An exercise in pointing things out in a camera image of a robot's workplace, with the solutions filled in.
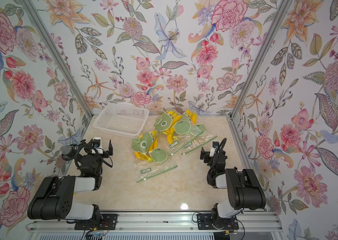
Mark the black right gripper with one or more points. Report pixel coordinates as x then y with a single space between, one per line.
206 154

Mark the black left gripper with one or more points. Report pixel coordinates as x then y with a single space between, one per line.
106 155

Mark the zip-top bag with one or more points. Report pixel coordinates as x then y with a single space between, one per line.
174 126
197 137
151 159

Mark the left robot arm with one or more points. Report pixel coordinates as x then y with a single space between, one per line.
54 198

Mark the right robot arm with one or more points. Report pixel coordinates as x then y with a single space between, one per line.
243 188

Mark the white plastic basket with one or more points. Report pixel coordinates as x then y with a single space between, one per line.
121 120

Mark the black microphone on tripod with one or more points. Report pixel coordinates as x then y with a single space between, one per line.
71 150

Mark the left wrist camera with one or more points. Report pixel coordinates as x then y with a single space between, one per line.
96 142

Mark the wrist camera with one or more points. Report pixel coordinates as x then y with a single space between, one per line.
96 142
214 148

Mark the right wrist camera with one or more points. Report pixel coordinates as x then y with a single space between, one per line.
214 148

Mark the aluminium front rail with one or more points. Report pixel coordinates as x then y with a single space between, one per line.
161 221

